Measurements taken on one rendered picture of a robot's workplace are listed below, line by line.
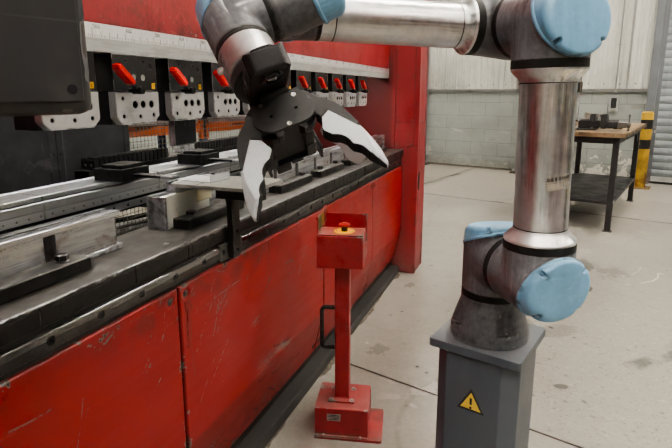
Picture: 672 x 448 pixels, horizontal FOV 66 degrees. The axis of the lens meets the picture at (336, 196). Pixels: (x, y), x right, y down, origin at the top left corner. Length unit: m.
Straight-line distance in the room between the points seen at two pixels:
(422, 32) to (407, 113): 2.62
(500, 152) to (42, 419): 8.21
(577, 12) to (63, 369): 1.08
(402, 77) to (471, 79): 5.52
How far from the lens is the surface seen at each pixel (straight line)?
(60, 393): 1.18
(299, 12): 0.71
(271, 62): 0.53
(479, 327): 1.05
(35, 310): 1.09
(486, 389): 1.08
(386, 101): 3.54
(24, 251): 1.21
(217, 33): 0.69
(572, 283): 0.91
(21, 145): 1.86
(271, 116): 0.58
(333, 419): 2.06
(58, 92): 0.30
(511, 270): 0.91
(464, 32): 0.93
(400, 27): 0.89
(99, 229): 1.33
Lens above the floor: 1.25
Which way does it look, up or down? 11 degrees down
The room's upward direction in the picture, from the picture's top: straight up
